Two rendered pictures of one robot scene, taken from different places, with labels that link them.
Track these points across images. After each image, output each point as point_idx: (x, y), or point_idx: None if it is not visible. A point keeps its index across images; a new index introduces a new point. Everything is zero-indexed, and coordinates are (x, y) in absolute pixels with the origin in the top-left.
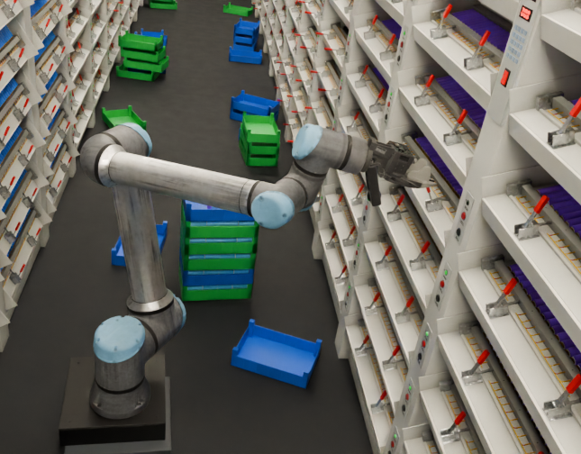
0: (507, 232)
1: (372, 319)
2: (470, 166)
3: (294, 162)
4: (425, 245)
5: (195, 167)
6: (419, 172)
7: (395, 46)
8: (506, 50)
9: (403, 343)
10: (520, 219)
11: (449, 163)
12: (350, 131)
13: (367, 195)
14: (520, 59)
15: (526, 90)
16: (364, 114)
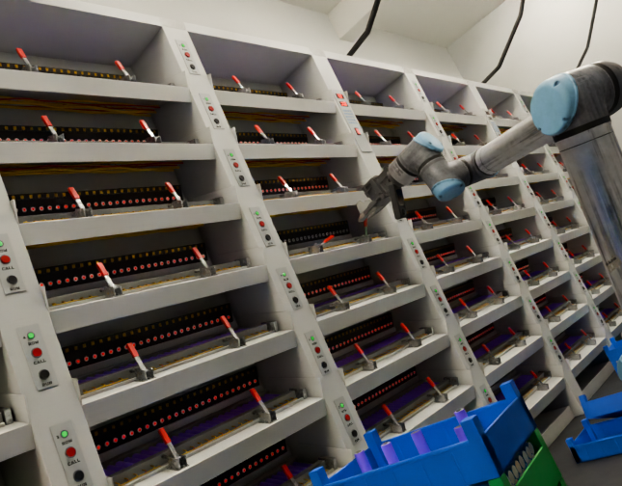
0: (410, 186)
1: (405, 426)
2: None
3: (443, 156)
4: (380, 274)
5: (515, 125)
6: None
7: (151, 207)
8: (347, 121)
9: (436, 338)
10: None
11: (360, 198)
12: (150, 376)
13: (404, 209)
14: (357, 121)
15: None
16: (190, 300)
